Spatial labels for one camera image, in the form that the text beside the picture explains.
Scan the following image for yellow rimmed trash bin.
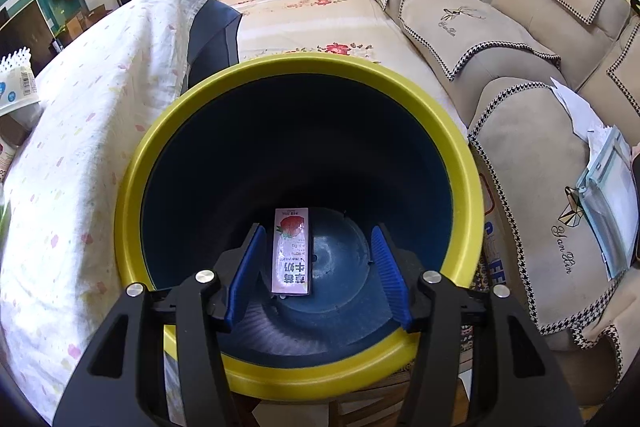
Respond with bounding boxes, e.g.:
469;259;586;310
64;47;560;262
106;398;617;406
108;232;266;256
114;53;483;401

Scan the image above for white paper sheets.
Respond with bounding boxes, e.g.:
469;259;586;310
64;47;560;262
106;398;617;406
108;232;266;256
550;77;608;142

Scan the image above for white blue paper bowl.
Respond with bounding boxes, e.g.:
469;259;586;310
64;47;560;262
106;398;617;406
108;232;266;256
0;48;39;116

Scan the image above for black television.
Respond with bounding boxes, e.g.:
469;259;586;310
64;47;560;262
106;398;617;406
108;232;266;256
0;0;56;76

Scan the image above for beige sofa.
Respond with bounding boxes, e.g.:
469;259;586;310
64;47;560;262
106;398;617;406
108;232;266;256
376;0;639;407

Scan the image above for floral floor mattress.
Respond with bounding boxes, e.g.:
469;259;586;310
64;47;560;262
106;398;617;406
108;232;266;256
222;0;466;132

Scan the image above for pink milk carton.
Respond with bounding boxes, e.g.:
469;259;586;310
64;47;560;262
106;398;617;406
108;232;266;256
270;208;310;296

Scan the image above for white dotted tablecloth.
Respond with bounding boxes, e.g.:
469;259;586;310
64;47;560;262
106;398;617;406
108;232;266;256
0;0;241;425

